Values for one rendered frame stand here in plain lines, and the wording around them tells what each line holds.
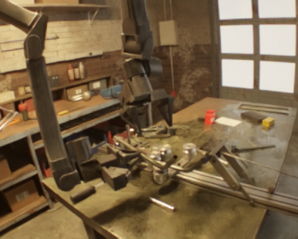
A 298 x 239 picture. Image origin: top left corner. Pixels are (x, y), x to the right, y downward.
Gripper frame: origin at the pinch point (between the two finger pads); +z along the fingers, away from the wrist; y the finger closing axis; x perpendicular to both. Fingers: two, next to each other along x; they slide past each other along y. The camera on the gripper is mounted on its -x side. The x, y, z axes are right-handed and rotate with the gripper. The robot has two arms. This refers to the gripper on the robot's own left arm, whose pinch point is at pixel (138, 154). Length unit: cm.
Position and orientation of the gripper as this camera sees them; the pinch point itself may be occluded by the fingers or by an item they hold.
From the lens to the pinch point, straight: 72.0
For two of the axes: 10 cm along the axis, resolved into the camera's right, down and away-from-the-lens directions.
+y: -0.8, -9.5, -3.2
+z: 8.3, -2.4, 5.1
